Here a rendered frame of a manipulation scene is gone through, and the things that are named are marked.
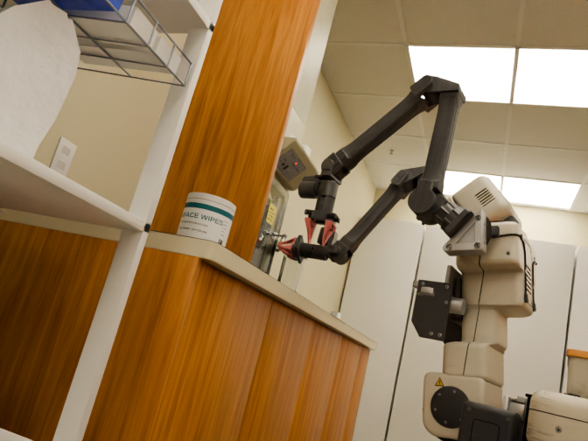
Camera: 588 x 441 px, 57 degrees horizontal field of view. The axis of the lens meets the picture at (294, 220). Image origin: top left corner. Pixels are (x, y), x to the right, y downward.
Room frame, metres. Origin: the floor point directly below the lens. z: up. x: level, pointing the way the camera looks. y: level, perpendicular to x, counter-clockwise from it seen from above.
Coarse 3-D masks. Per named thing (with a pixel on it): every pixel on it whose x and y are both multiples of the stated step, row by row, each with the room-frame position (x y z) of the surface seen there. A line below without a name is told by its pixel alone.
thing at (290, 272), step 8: (288, 256) 2.20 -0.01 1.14; (288, 264) 2.19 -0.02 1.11; (296, 264) 2.19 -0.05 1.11; (280, 272) 2.22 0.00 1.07; (288, 272) 2.19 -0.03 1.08; (296, 272) 2.19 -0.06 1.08; (280, 280) 2.21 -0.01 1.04; (288, 280) 2.19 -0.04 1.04; (296, 280) 2.20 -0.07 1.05; (296, 288) 2.21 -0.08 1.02
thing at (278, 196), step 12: (276, 180) 2.01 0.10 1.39; (276, 192) 2.04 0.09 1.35; (276, 204) 2.07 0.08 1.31; (264, 216) 1.99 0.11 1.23; (276, 216) 2.10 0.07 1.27; (264, 228) 2.02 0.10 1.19; (276, 228) 2.12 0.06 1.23; (264, 240) 2.04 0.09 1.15; (276, 240) 2.15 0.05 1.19; (264, 252) 2.07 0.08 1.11; (264, 264) 2.10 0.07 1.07
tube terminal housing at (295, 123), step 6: (294, 114) 2.04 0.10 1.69; (294, 120) 2.06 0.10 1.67; (300, 120) 2.11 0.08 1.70; (288, 126) 2.02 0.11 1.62; (294, 126) 2.07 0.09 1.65; (300, 126) 2.13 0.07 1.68; (288, 132) 2.03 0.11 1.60; (294, 132) 2.08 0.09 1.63; (300, 132) 2.14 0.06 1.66; (300, 138) 2.16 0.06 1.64
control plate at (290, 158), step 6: (282, 156) 1.89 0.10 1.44; (288, 156) 1.90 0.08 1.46; (294, 156) 1.92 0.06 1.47; (282, 162) 1.92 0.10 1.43; (288, 162) 1.94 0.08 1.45; (294, 162) 1.96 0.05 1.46; (300, 162) 1.98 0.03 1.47; (282, 168) 1.96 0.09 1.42; (288, 168) 1.98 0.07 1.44; (294, 168) 2.00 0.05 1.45; (300, 168) 2.02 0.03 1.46; (288, 174) 2.02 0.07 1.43; (294, 174) 2.04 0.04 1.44
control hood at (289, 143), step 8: (288, 136) 1.85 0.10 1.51; (288, 144) 1.84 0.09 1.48; (296, 144) 1.86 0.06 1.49; (280, 152) 1.86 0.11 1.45; (296, 152) 1.91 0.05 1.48; (304, 152) 1.94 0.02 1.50; (304, 160) 1.99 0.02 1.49; (312, 168) 2.07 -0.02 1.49; (280, 176) 2.02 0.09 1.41; (304, 176) 2.09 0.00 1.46; (288, 184) 2.09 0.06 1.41; (296, 184) 2.12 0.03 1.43
